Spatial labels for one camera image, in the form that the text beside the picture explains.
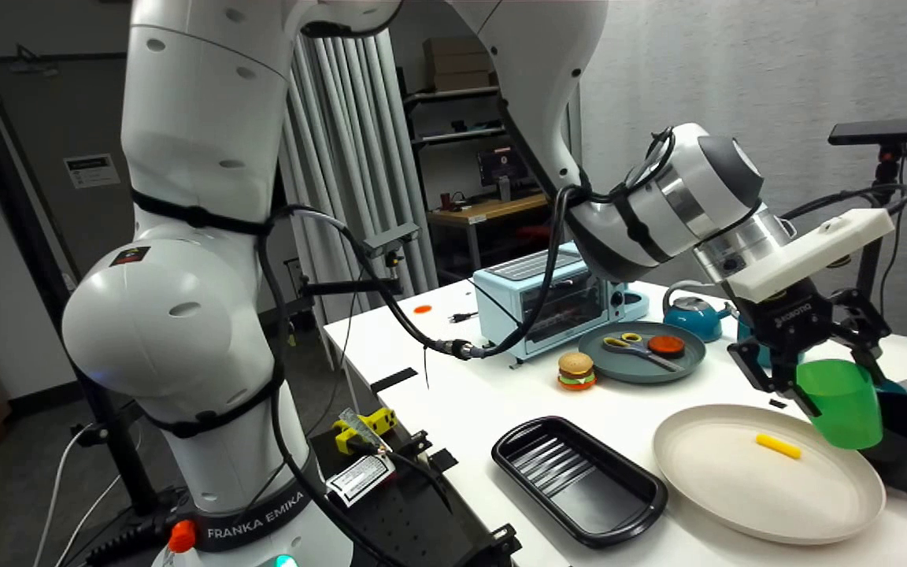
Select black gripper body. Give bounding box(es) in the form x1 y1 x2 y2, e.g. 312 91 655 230
738 283 847 365

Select green plastic cup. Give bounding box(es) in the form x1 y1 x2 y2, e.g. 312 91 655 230
793 356 888 454

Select beige round plate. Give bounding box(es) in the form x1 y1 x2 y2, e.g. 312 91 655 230
647 400 888 548

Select grey round plate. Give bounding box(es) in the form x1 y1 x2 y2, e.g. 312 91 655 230
575 320 708 388

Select yellow toy fry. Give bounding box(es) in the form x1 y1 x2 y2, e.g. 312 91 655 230
752 428 805 463

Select red toy patty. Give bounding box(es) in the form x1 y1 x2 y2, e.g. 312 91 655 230
646 329 687 360

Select grey toy utensil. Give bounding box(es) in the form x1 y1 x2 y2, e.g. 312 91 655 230
602 329 687 378

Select black tripod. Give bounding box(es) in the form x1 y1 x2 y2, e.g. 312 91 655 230
860 137 907 348

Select toy burger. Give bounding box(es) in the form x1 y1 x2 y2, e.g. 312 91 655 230
553 348 602 392

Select black rectangular tray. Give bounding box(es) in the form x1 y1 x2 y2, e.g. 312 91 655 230
487 413 669 550

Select light blue toaster oven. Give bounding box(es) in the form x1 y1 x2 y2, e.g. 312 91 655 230
469 245 653 365

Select wooden background table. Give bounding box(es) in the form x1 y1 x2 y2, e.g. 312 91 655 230
427 188 553 278

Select dark background shelf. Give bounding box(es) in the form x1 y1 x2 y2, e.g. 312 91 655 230
400 33 528 286

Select yellow clamp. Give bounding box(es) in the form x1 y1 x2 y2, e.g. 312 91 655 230
331 406 400 456

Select cardboard box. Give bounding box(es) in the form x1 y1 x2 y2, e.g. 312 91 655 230
424 39 498 93

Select white folding screen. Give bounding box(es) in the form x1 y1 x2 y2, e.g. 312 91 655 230
282 29 439 318

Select spray bottle orange cap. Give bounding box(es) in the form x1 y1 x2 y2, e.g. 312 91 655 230
151 515 210 567

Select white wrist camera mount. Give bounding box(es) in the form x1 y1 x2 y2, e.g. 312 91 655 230
728 205 897 304

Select black tripod camera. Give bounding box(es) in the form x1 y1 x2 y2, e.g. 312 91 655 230
826 113 907 147

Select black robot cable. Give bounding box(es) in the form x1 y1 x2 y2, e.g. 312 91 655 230
253 182 582 365

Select white floor cable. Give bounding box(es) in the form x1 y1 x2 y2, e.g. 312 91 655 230
29 419 98 567

